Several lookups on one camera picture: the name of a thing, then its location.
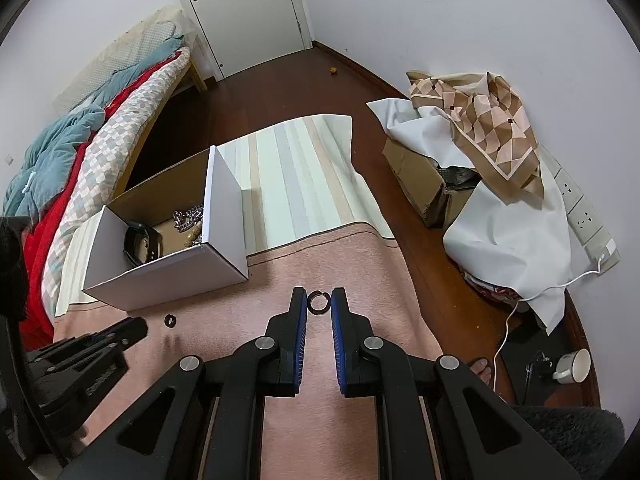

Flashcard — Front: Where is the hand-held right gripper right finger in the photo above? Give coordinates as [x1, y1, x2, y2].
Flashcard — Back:
[330, 287, 586, 480]

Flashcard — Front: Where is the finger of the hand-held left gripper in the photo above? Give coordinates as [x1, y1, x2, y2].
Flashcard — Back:
[92, 317, 149, 356]

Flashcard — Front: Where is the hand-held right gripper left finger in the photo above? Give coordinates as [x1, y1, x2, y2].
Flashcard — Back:
[60, 287, 308, 480]

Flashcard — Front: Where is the white cardboard box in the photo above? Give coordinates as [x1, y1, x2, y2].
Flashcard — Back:
[81, 145, 250, 312]

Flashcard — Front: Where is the black wristband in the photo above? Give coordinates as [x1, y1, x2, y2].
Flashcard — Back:
[122, 222, 163, 267]

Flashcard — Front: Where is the silver chain bracelet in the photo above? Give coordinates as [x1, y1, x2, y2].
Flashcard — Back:
[172, 203, 204, 233]

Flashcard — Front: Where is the bed with red blanket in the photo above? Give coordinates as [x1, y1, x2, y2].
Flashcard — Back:
[20, 55, 178, 351]

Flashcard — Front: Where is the person's foot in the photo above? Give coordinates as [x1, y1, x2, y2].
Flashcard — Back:
[467, 356, 496, 391]

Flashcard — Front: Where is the pink striped tablecloth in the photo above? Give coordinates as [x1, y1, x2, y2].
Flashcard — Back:
[52, 115, 443, 480]

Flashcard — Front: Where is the red patterned cloth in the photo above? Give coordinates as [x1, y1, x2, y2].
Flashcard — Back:
[462, 270, 523, 306]

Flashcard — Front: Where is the brown cardboard box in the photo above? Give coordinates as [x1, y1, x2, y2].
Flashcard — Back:
[382, 137, 481, 228]

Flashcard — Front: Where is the white cloth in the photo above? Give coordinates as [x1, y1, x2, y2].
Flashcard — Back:
[366, 97, 573, 336]

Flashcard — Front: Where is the black clip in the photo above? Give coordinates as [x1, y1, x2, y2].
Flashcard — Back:
[525, 350, 553, 406]

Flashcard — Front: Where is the teal quilt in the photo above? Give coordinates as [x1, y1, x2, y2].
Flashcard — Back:
[2, 35, 186, 221]

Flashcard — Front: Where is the white cup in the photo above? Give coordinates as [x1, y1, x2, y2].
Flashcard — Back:
[551, 348, 592, 383]

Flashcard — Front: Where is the pale green pillow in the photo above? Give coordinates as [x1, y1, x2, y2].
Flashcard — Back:
[54, 7, 183, 113]

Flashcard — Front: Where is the brown patterned scarf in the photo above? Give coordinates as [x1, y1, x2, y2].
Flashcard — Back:
[406, 71, 546, 206]

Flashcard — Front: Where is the white power strip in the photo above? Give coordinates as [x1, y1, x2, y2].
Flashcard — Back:
[552, 160, 621, 276]

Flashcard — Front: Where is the white door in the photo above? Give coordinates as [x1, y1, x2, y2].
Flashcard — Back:
[172, 0, 313, 81]

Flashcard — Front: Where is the white cable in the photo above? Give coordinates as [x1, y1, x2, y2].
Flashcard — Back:
[492, 257, 606, 401]

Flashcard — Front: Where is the wooden bed frame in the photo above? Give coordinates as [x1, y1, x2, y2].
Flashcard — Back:
[125, 52, 207, 193]

